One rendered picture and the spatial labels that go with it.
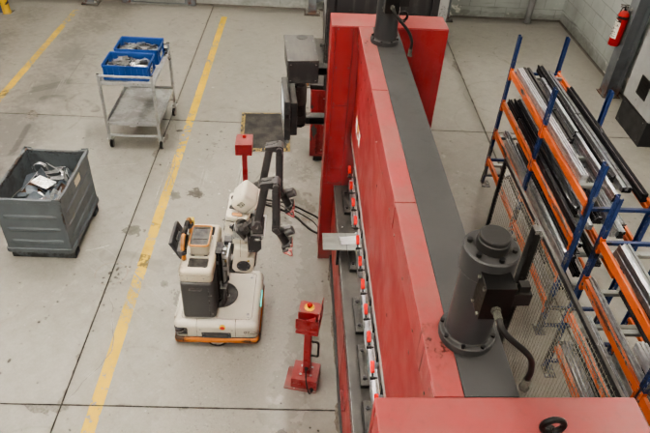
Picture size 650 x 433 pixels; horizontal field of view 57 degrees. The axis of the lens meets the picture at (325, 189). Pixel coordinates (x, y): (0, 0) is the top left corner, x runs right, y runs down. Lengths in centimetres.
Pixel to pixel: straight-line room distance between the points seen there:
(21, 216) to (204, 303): 190
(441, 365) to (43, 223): 429
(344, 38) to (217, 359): 265
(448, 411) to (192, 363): 320
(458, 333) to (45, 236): 438
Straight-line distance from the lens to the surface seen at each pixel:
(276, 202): 399
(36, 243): 594
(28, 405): 505
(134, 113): 734
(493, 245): 186
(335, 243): 438
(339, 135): 486
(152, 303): 542
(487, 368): 215
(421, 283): 234
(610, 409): 221
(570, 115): 556
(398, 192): 276
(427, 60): 462
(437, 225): 262
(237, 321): 482
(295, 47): 491
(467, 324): 207
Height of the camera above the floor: 395
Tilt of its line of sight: 37 degrees down
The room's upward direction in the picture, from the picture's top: 4 degrees clockwise
